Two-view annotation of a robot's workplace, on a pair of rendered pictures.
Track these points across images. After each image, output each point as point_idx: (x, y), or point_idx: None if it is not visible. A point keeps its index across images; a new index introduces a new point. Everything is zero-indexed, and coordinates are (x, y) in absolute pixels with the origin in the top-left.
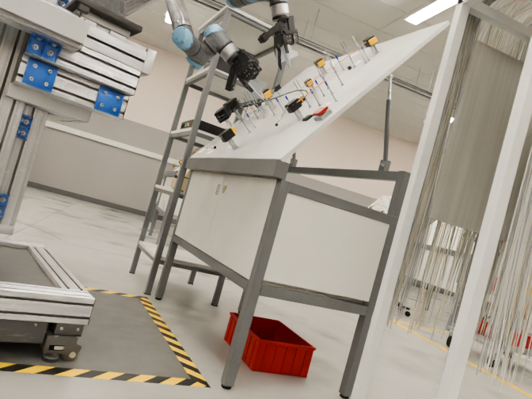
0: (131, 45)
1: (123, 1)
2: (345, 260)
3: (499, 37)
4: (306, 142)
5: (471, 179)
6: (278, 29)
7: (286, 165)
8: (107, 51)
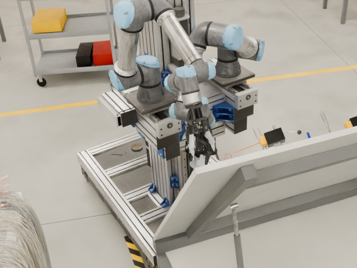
0: (150, 119)
1: (147, 90)
2: None
3: (27, 242)
4: (156, 235)
5: None
6: (189, 118)
7: (154, 244)
8: (144, 123)
